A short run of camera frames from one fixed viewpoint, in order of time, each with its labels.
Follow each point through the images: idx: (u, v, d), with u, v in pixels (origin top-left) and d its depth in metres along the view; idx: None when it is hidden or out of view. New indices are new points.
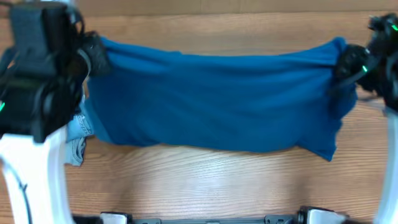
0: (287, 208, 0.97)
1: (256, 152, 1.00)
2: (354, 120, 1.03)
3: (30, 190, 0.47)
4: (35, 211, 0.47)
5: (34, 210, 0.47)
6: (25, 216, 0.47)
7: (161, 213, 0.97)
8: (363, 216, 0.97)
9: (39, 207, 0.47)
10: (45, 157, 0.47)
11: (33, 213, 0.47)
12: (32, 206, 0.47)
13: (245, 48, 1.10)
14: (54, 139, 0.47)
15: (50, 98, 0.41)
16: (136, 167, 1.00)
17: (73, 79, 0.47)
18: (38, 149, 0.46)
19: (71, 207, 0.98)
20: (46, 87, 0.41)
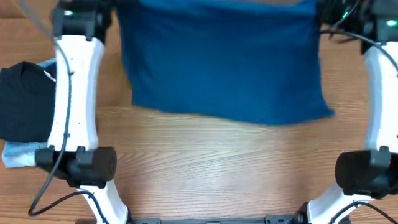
0: (287, 208, 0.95)
1: (256, 152, 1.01)
2: (351, 119, 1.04)
3: (74, 82, 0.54)
4: (74, 114, 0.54)
5: (74, 115, 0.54)
6: (61, 124, 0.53)
7: (161, 213, 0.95)
8: (364, 218, 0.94)
9: (78, 117, 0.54)
10: (91, 56, 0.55)
11: (71, 113, 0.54)
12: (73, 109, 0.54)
13: None
14: (96, 56, 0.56)
15: (101, 15, 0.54)
16: (136, 167, 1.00)
17: (105, 19, 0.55)
18: (88, 44, 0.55)
19: (72, 207, 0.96)
20: (96, 22, 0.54)
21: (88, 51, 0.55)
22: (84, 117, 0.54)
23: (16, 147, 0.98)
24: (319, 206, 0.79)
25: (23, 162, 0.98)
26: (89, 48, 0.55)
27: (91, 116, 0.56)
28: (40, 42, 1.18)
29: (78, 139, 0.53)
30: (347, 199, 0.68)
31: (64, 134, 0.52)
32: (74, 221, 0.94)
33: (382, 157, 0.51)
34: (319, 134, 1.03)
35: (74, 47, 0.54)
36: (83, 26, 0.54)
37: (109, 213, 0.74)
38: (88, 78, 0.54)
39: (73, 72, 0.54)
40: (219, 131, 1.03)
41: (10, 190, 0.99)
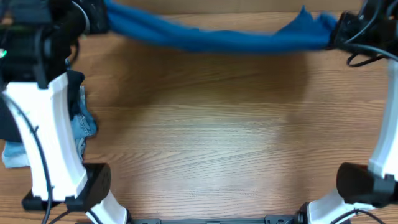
0: (287, 208, 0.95)
1: (256, 152, 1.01)
2: (352, 119, 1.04)
3: (41, 139, 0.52)
4: (53, 170, 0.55)
5: (55, 170, 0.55)
6: (43, 175, 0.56)
7: (161, 213, 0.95)
8: (363, 218, 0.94)
9: (58, 172, 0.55)
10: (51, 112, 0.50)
11: (49, 168, 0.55)
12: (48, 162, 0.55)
13: None
14: (58, 105, 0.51)
15: (48, 41, 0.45)
16: (137, 167, 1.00)
17: (54, 46, 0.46)
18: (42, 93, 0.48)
19: None
20: (42, 52, 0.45)
21: (47, 107, 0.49)
22: (60, 168, 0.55)
23: (16, 147, 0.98)
24: (319, 210, 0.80)
25: (23, 162, 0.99)
26: (48, 99, 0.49)
27: (72, 162, 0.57)
28: None
29: (63, 192, 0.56)
30: (349, 206, 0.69)
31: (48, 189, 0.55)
32: (74, 221, 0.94)
33: (384, 183, 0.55)
34: (319, 134, 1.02)
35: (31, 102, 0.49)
36: (28, 68, 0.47)
37: (107, 218, 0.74)
38: (57, 133, 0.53)
39: (38, 126, 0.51)
40: (219, 131, 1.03)
41: (10, 190, 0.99)
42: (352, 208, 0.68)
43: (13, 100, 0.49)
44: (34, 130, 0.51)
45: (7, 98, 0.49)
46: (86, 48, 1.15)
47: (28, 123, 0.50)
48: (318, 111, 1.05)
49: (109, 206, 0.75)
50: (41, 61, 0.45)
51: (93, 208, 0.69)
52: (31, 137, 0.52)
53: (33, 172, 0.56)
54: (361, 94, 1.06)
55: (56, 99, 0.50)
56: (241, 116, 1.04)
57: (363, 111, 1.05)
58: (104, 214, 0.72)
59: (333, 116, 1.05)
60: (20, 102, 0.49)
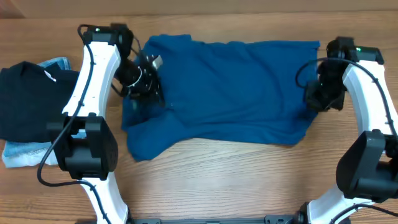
0: (287, 208, 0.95)
1: (256, 152, 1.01)
2: (352, 119, 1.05)
3: (95, 70, 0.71)
4: (91, 92, 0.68)
5: (91, 91, 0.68)
6: (80, 94, 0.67)
7: (161, 213, 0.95)
8: (363, 218, 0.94)
9: (93, 93, 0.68)
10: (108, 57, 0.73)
11: (87, 92, 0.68)
12: (89, 89, 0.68)
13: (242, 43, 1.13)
14: (112, 64, 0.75)
15: (122, 37, 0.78)
16: (137, 167, 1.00)
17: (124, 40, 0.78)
18: (109, 47, 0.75)
19: (71, 208, 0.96)
20: (117, 38, 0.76)
21: (108, 53, 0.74)
22: (96, 93, 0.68)
23: (16, 147, 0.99)
24: (319, 207, 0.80)
25: (23, 161, 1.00)
26: (111, 47, 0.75)
27: (102, 99, 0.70)
28: (40, 41, 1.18)
29: (91, 107, 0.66)
30: (349, 203, 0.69)
31: (79, 103, 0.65)
32: (74, 221, 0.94)
33: (377, 141, 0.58)
34: (319, 134, 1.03)
35: (100, 48, 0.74)
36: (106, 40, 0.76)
37: (109, 207, 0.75)
38: (107, 72, 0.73)
39: (97, 63, 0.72)
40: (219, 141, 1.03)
41: (9, 190, 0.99)
42: (352, 203, 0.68)
43: (89, 46, 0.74)
44: (92, 62, 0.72)
45: (86, 45, 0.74)
46: None
47: (91, 55, 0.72)
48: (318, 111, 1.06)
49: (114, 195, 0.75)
50: (115, 37, 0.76)
51: (99, 195, 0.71)
52: (88, 68, 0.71)
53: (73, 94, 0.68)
54: None
55: (115, 57, 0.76)
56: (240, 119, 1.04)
57: None
58: (107, 202, 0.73)
59: (332, 116, 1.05)
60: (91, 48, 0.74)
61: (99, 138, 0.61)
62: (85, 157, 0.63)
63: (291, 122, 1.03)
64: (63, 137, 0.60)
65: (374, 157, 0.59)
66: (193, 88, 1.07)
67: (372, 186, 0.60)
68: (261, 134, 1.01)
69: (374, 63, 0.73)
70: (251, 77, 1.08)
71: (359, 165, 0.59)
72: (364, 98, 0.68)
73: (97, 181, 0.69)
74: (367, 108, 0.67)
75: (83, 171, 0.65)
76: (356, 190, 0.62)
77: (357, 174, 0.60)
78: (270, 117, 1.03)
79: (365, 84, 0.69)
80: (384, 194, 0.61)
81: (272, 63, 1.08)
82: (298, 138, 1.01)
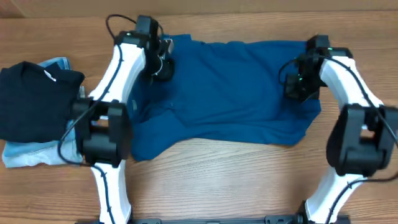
0: (286, 208, 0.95)
1: (257, 152, 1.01)
2: None
3: (122, 68, 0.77)
4: (115, 85, 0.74)
5: (116, 83, 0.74)
6: (104, 86, 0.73)
7: (161, 213, 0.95)
8: (364, 218, 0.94)
9: (117, 86, 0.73)
10: (133, 59, 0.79)
11: (113, 85, 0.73)
12: (114, 84, 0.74)
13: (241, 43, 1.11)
14: (136, 66, 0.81)
15: (148, 43, 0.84)
16: (137, 167, 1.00)
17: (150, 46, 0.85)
18: (137, 50, 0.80)
19: (72, 208, 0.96)
20: (142, 42, 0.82)
21: (135, 54, 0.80)
22: (119, 88, 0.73)
23: (16, 147, 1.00)
24: (315, 200, 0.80)
25: (23, 161, 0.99)
26: (137, 50, 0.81)
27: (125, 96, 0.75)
28: (40, 41, 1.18)
29: (115, 95, 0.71)
30: (342, 182, 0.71)
31: (105, 89, 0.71)
32: (74, 221, 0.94)
33: (355, 111, 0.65)
34: (320, 134, 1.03)
35: (129, 50, 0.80)
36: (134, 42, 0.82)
37: (116, 198, 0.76)
38: (131, 71, 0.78)
39: (124, 60, 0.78)
40: (220, 144, 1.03)
41: (10, 190, 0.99)
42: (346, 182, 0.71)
43: (119, 46, 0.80)
44: (121, 60, 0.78)
45: (117, 46, 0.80)
46: (86, 49, 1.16)
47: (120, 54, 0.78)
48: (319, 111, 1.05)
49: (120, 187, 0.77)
50: (144, 42, 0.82)
51: (107, 183, 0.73)
52: (116, 65, 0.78)
53: (99, 85, 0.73)
54: None
55: (140, 60, 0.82)
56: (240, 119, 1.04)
57: None
58: (115, 191, 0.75)
59: (333, 116, 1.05)
60: (121, 49, 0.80)
61: (117, 121, 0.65)
62: (102, 139, 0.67)
63: (291, 121, 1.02)
64: (85, 117, 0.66)
65: (356, 125, 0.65)
66: (193, 88, 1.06)
67: (360, 157, 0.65)
68: (261, 134, 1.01)
69: (346, 58, 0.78)
70: (251, 76, 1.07)
71: (344, 134, 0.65)
72: (341, 84, 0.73)
73: (109, 168, 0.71)
74: (345, 91, 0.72)
75: (99, 156, 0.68)
76: (346, 163, 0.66)
77: (345, 145, 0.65)
78: (268, 117, 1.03)
79: (340, 74, 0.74)
80: (370, 165, 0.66)
81: (272, 62, 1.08)
82: (299, 137, 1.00)
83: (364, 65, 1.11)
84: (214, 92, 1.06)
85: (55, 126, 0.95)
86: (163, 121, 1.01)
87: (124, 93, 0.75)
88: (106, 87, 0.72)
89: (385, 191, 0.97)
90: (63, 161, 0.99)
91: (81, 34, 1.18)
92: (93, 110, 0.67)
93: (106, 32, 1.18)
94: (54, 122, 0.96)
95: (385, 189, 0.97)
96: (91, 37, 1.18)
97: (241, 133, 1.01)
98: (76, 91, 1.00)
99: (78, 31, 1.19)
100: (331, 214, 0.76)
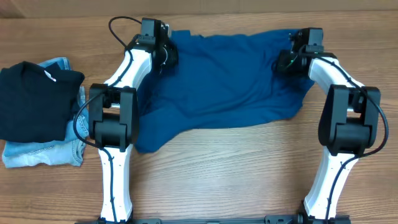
0: (286, 208, 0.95)
1: (256, 152, 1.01)
2: None
3: (133, 66, 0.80)
4: (126, 78, 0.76)
5: (129, 74, 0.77)
6: (116, 76, 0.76)
7: (161, 213, 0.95)
8: (364, 218, 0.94)
9: (128, 79, 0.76)
10: (142, 61, 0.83)
11: (124, 77, 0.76)
12: (125, 76, 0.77)
13: (242, 37, 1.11)
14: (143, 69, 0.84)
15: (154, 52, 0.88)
16: (136, 168, 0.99)
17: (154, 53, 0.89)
18: (145, 54, 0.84)
19: (71, 208, 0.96)
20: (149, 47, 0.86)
21: (143, 56, 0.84)
22: (129, 79, 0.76)
23: (16, 147, 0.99)
24: (314, 193, 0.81)
25: (23, 161, 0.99)
26: (147, 53, 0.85)
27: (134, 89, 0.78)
28: (40, 42, 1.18)
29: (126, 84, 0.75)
30: (337, 165, 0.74)
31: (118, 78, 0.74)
32: (74, 221, 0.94)
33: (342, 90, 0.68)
34: None
35: (138, 54, 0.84)
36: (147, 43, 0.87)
37: (120, 185, 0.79)
38: (140, 70, 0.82)
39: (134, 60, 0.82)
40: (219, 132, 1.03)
41: (9, 190, 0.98)
42: (340, 163, 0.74)
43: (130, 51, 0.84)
44: (132, 58, 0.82)
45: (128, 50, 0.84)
46: (86, 49, 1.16)
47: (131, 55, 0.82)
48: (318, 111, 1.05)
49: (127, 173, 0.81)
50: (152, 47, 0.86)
51: (113, 169, 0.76)
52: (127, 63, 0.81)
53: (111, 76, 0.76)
54: None
55: (148, 63, 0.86)
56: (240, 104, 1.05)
57: None
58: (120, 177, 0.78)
59: None
60: (132, 53, 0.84)
61: (127, 104, 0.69)
62: (113, 122, 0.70)
63: (288, 98, 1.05)
64: (99, 100, 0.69)
65: (342, 102, 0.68)
66: (193, 78, 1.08)
67: (348, 134, 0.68)
68: (262, 114, 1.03)
69: (331, 58, 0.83)
70: (248, 63, 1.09)
71: (333, 111, 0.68)
72: (328, 74, 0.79)
73: (116, 152, 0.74)
74: (331, 78, 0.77)
75: (107, 139, 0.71)
76: (335, 139, 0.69)
77: (334, 121, 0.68)
78: (265, 95, 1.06)
79: (328, 68, 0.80)
80: (358, 141, 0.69)
81: (270, 49, 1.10)
82: (296, 110, 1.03)
83: (363, 65, 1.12)
84: (214, 81, 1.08)
85: (56, 126, 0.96)
86: (166, 113, 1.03)
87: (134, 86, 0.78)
88: (119, 75, 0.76)
89: (385, 191, 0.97)
90: (63, 161, 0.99)
91: (80, 35, 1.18)
92: (107, 94, 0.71)
93: (106, 32, 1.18)
94: (55, 122, 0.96)
95: (385, 189, 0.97)
96: (91, 37, 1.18)
97: (242, 119, 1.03)
98: (75, 91, 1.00)
99: (78, 32, 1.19)
100: (330, 198, 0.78)
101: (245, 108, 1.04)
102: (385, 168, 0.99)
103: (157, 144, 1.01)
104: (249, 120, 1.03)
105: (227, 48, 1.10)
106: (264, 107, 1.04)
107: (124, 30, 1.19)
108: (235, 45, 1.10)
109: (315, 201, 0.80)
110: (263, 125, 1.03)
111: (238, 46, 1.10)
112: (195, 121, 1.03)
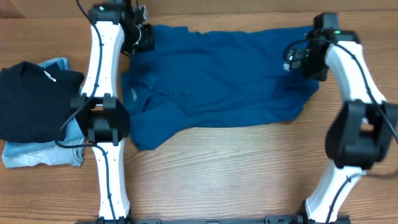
0: (287, 208, 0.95)
1: (257, 152, 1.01)
2: None
3: (104, 50, 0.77)
4: (104, 72, 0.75)
5: (104, 72, 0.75)
6: (93, 72, 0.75)
7: (161, 213, 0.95)
8: (363, 218, 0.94)
9: (106, 73, 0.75)
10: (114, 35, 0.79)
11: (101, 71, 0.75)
12: (101, 70, 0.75)
13: (239, 33, 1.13)
14: (119, 40, 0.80)
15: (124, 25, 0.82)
16: (135, 167, 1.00)
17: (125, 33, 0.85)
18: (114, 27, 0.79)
19: (71, 208, 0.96)
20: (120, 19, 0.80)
21: (112, 30, 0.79)
22: (106, 73, 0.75)
23: (16, 147, 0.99)
24: (316, 197, 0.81)
25: (23, 161, 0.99)
26: (115, 26, 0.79)
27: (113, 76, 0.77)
28: (40, 42, 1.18)
29: (105, 85, 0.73)
30: (342, 176, 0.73)
31: (94, 85, 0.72)
32: (74, 221, 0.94)
33: (357, 108, 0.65)
34: (319, 134, 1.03)
35: (106, 27, 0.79)
36: (111, 15, 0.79)
37: (115, 183, 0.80)
38: (115, 51, 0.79)
39: (104, 44, 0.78)
40: (219, 131, 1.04)
41: (9, 190, 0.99)
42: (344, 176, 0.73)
43: (95, 25, 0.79)
44: (101, 43, 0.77)
45: (92, 25, 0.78)
46: (86, 49, 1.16)
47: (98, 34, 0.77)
48: (318, 111, 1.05)
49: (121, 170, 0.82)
50: (119, 15, 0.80)
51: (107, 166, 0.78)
52: (97, 50, 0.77)
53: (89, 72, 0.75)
54: None
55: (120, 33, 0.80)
56: (240, 104, 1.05)
57: None
58: (114, 175, 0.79)
59: (332, 116, 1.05)
60: (97, 29, 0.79)
61: (115, 111, 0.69)
62: (103, 125, 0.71)
63: (289, 99, 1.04)
64: (83, 111, 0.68)
65: (356, 121, 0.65)
66: (192, 77, 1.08)
67: (357, 152, 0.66)
68: (261, 114, 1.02)
69: (352, 43, 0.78)
70: (248, 62, 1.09)
71: (344, 131, 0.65)
72: (346, 74, 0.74)
73: (109, 147, 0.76)
74: (348, 81, 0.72)
75: (99, 136, 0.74)
76: (343, 157, 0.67)
77: (344, 140, 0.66)
78: (265, 96, 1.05)
79: (345, 62, 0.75)
80: (368, 159, 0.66)
81: (271, 51, 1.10)
82: (296, 113, 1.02)
83: None
84: (214, 80, 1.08)
85: (55, 126, 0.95)
86: (164, 111, 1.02)
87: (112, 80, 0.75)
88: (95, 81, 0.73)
89: (385, 191, 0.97)
90: (63, 161, 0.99)
91: (80, 35, 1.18)
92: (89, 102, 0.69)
93: None
94: (54, 122, 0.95)
95: (385, 189, 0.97)
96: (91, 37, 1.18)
97: (242, 118, 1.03)
98: (76, 90, 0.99)
99: (78, 31, 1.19)
100: (333, 206, 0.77)
101: (245, 107, 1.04)
102: (385, 168, 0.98)
103: (155, 142, 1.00)
104: (249, 119, 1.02)
105: (225, 44, 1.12)
106: (265, 107, 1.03)
107: None
108: (234, 42, 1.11)
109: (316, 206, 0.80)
110: (263, 126, 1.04)
111: (236, 42, 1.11)
112: (195, 120, 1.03)
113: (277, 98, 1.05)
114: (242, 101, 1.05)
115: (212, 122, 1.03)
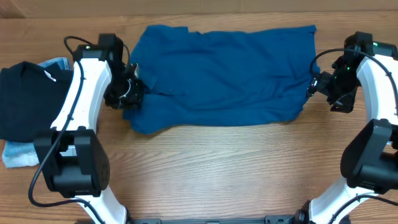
0: (287, 208, 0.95)
1: (256, 152, 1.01)
2: (352, 119, 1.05)
3: (85, 86, 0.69)
4: (81, 106, 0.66)
5: (81, 104, 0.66)
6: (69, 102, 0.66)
7: (161, 213, 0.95)
8: (363, 218, 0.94)
9: (83, 107, 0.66)
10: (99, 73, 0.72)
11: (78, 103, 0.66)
12: (78, 104, 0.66)
13: (238, 33, 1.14)
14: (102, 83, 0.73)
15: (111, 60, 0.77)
16: (136, 167, 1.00)
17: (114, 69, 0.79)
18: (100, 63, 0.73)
19: (72, 207, 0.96)
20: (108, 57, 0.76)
21: (98, 67, 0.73)
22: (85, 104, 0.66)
23: (16, 147, 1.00)
24: (319, 203, 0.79)
25: (23, 161, 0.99)
26: (101, 62, 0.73)
27: (93, 116, 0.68)
28: (40, 42, 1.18)
29: (81, 120, 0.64)
30: (352, 193, 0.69)
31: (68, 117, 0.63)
32: (74, 221, 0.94)
33: (384, 127, 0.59)
34: (319, 134, 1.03)
35: (91, 65, 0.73)
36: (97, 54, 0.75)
37: (107, 216, 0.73)
38: (97, 88, 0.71)
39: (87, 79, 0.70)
40: (219, 131, 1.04)
41: (10, 190, 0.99)
42: (355, 193, 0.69)
43: (79, 62, 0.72)
44: (83, 78, 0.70)
45: (77, 61, 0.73)
46: None
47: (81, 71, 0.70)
48: (317, 111, 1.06)
49: (109, 201, 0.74)
50: (106, 55, 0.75)
51: (94, 210, 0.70)
52: (78, 84, 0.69)
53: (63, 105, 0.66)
54: (361, 94, 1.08)
55: (106, 73, 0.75)
56: (240, 103, 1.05)
57: (363, 111, 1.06)
58: (104, 210, 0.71)
59: (333, 116, 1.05)
60: (82, 66, 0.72)
61: (89, 150, 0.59)
62: (75, 174, 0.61)
63: (289, 100, 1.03)
64: (51, 154, 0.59)
65: (379, 144, 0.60)
66: (192, 77, 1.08)
67: (374, 170, 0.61)
68: (261, 115, 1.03)
69: (390, 58, 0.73)
70: (247, 62, 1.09)
71: (364, 152, 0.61)
72: (376, 94, 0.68)
73: (90, 196, 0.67)
74: (377, 97, 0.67)
75: (74, 190, 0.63)
76: (359, 177, 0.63)
77: (362, 160, 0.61)
78: (265, 96, 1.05)
79: (379, 77, 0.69)
80: (385, 181, 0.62)
81: (272, 50, 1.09)
82: (296, 113, 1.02)
83: None
84: (214, 80, 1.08)
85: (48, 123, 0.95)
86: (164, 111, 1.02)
87: (91, 113, 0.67)
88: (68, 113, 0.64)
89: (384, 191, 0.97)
90: None
91: (80, 35, 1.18)
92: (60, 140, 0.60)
93: (106, 32, 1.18)
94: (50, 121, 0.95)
95: None
96: (92, 37, 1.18)
97: (242, 118, 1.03)
98: None
99: (78, 31, 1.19)
100: (332, 220, 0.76)
101: (245, 108, 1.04)
102: None
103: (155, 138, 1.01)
104: (249, 120, 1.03)
105: (224, 43, 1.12)
106: (263, 107, 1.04)
107: (127, 30, 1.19)
108: (234, 40, 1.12)
109: (319, 212, 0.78)
110: (263, 126, 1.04)
111: (236, 40, 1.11)
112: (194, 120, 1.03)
113: (278, 97, 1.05)
114: (241, 102, 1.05)
115: (212, 121, 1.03)
